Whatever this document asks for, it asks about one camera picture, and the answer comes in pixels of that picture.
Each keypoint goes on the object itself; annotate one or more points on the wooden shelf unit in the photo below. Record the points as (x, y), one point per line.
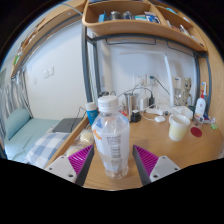
(140, 28)

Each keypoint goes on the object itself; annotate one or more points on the blue plaid blanket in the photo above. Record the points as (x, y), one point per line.
(46, 148)

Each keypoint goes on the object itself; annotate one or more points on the cream paper cup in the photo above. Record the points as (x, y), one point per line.
(178, 128)

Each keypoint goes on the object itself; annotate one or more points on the grey metal desk frame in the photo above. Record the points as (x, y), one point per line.
(87, 66)

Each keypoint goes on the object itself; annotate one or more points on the small white oval device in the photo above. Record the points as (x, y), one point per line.
(160, 119)

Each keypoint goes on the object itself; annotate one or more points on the clear bag of pale buns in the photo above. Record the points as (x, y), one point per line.
(86, 136)

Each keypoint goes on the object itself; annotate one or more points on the teal bed mattress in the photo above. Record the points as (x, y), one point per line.
(36, 128)

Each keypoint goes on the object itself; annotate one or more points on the wooden robot figurine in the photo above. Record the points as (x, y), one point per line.
(187, 88)

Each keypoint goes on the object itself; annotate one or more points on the grey laptop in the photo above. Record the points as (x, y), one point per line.
(66, 125)

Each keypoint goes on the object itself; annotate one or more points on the teal pillow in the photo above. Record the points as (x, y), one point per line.
(16, 123)

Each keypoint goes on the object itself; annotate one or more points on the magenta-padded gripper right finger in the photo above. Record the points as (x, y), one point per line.
(161, 166)

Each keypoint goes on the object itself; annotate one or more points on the clear plastic water bottle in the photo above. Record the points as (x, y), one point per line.
(111, 143)

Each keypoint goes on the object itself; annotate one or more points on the white power strip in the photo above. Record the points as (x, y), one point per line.
(156, 110)

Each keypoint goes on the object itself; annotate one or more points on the white wall socket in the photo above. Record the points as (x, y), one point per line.
(140, 80)

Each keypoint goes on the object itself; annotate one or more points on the white red-pump lotion bottle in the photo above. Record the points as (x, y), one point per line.
(200, 108)

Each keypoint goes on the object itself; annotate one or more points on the small green block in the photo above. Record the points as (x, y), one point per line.
(214, 126)

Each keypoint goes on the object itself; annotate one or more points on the white tissue pack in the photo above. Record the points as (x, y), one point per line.
(183, 111)

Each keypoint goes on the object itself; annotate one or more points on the flat round red coaster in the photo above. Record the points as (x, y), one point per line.
(196, 132)

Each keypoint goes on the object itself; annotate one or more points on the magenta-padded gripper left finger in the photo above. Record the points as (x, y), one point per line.
(63, 166)

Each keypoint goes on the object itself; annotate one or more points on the white desk lamp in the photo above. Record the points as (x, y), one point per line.
(168, 80)

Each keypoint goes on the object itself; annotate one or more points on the clear bent-nozzle squeeze bottle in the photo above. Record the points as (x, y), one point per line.
(204, 86)

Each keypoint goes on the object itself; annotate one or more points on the blue white-capped tube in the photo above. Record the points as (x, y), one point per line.
(91, 115)

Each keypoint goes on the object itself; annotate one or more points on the white wall switch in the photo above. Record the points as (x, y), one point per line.
(49, 72)

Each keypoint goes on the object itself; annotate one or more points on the small white box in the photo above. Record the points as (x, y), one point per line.
(176, 82)

